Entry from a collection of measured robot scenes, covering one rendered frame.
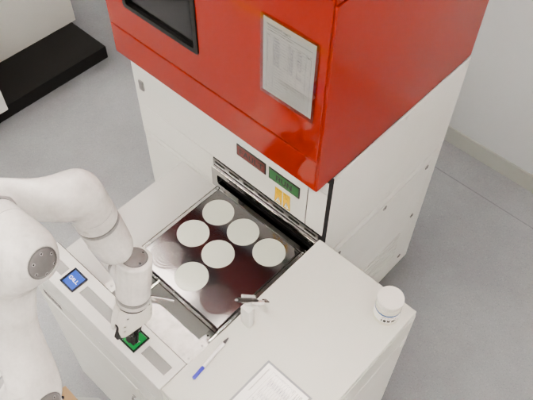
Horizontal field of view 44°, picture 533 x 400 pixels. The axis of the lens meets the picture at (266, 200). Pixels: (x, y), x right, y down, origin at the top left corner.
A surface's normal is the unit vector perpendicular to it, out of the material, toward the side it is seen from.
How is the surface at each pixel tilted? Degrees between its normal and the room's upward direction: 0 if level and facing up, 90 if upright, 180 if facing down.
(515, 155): 90
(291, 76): 90
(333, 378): 0
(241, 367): 0
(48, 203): 74
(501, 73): 90
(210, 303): 0
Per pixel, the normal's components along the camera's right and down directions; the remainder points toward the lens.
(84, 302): 0.01, -0.60
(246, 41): -0.68, 0.58
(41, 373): 0.84, 0.01
